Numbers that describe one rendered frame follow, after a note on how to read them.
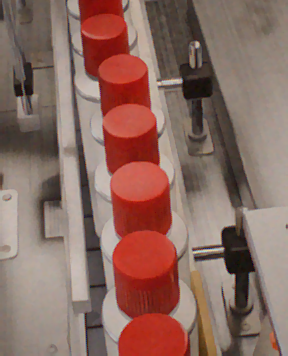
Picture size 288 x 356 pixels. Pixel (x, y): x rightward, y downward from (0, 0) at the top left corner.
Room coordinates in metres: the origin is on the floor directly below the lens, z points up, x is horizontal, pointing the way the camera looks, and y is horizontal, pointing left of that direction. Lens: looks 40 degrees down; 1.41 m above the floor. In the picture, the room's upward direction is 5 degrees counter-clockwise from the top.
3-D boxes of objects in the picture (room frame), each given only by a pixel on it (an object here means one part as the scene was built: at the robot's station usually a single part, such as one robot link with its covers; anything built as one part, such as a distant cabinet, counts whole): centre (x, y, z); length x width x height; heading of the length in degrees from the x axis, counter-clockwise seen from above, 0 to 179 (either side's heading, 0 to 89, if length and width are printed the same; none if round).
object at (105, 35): (0.49, 0.01, 0.98); 0.05 x 0.05 x 0.20
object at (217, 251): (0.43, -0.06, 0.89); 0.06 x 0.03 x 0.12; 93
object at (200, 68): (0.65, -0.07, 0.89); 0.03 x 0.03 x 0.12; 3
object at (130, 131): (0.38, 0.00, 0.98); 0.05 x 0.05 x 0.20
